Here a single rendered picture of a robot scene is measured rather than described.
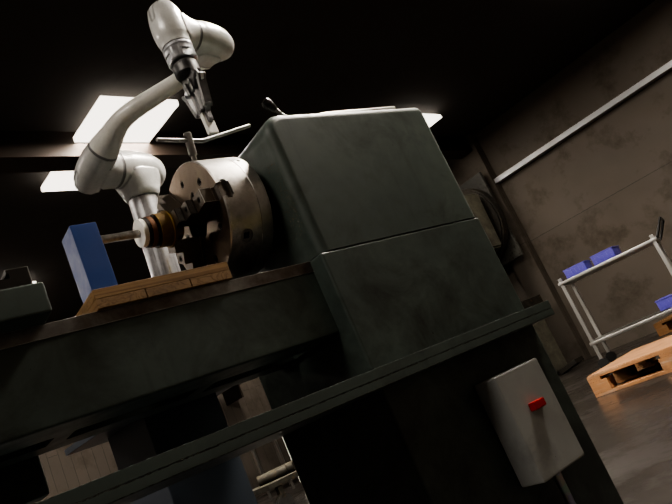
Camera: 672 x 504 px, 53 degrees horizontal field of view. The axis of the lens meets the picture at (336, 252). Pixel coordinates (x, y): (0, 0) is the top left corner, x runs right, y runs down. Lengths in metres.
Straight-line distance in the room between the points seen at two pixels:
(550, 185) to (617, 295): 1.49
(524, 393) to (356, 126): 0.82
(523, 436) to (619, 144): 6.65
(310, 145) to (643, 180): 6.56
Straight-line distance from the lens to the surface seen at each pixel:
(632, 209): 8.11
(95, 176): 2.34
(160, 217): 1.65
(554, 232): 8.47
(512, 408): 1.68
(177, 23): 2.08
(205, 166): 1.66
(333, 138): 1.79
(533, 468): 1.69
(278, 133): 1.70
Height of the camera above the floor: 0.49
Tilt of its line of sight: 13 degrees up
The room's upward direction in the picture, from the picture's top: 24 degrees counter-clockwise
